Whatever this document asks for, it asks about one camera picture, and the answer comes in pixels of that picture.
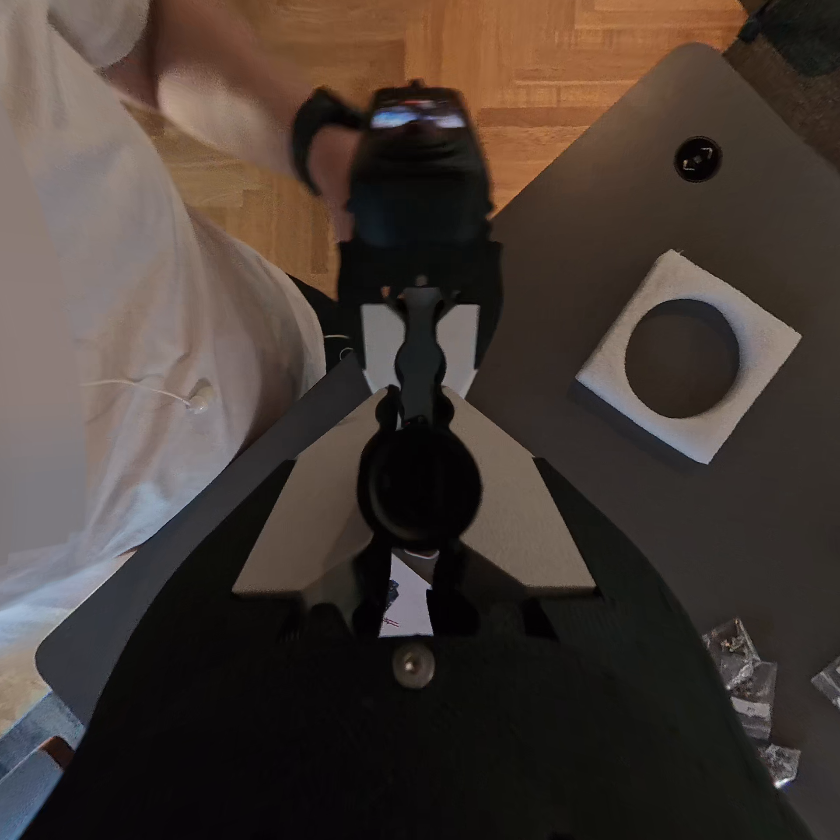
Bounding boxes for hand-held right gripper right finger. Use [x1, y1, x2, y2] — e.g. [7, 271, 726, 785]
[427, 386, 598, 636]

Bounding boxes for black screwdriver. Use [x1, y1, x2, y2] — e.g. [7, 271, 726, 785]
[356, 419, 484, 544]

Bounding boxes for person's left forearm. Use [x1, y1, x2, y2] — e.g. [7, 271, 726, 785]
[154, 13, 342, 217]

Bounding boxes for white foam square frame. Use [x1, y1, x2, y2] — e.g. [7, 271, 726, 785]
[567, 248, 803, 468]

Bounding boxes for dark grey desk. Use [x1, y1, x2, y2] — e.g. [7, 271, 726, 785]
[36, 42, 840, 840]

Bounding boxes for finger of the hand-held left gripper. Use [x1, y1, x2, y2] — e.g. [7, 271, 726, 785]
[420, 289, 481, 416]
[361, 292, 421, 421]

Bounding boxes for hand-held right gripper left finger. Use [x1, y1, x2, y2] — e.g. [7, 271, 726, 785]
[233, 386, 398, 636]

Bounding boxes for person in white shirt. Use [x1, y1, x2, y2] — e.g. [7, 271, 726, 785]
[0, 0, 329, 634]

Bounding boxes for clear plastic screw bag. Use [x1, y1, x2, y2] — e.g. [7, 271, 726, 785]
[756, 743, 804, 790]
[701, 616, 780, 744]
[810, 655, 840, 711]

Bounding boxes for person's dark trousers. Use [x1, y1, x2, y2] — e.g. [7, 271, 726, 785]
[283, 272, 342, 358]

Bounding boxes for white earphone cable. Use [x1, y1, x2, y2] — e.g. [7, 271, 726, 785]
[80, 375, 216, 416]

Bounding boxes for round desk grommet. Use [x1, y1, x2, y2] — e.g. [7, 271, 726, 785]
[674, 135, 723, 184]

